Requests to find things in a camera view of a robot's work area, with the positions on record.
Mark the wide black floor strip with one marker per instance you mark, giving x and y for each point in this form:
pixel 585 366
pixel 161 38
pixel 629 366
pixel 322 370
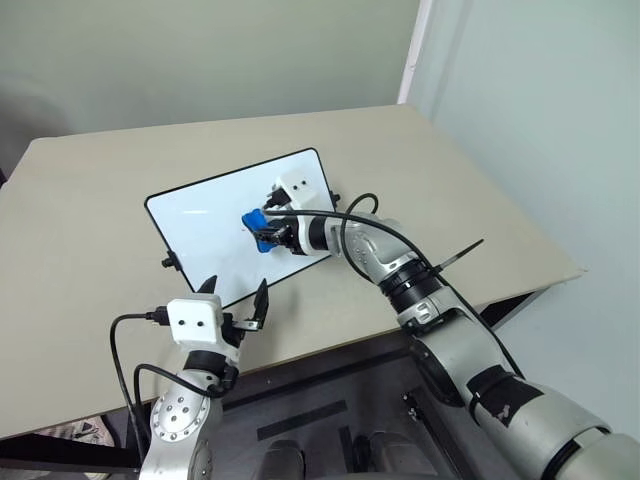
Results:
pixel 302 419

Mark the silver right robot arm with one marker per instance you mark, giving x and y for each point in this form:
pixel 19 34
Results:
pixel 450 340

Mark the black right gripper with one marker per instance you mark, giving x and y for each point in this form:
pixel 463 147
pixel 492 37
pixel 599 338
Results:
pixel 286 235

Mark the white patterned shoe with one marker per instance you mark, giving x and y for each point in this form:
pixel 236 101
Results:
pixel 90 431

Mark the black whiteboard stand knob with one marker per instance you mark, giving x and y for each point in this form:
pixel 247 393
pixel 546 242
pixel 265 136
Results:
pixel 336 197
pixel 169 262

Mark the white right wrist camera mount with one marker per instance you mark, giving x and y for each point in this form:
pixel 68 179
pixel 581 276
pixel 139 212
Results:
pixel 300 190

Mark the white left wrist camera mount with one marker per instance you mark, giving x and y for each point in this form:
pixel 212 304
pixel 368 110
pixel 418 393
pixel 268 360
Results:
pixel 195 320

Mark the black floor bar with bracket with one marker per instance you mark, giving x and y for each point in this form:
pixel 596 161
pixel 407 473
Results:
pixel 422 415

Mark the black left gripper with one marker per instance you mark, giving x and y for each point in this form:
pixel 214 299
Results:
pixel 235 332

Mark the blue whiteboard eraser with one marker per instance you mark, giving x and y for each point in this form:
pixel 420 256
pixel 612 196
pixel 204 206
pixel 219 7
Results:
pixel 252 218

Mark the narrow black floor strip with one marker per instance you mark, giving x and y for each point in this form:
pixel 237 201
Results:
pixel 345 450

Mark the white whiteboard with black frame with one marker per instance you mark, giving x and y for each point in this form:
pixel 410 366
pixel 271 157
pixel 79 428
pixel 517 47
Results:
pixel 210 235

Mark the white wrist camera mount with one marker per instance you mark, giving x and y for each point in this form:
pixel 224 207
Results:
pixel 300 190
pixel 195 320

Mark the dark rounded shape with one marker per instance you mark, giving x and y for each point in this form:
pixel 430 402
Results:
pixel 283 462

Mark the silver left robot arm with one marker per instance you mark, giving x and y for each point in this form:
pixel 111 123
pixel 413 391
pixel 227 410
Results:
pixel 175 420

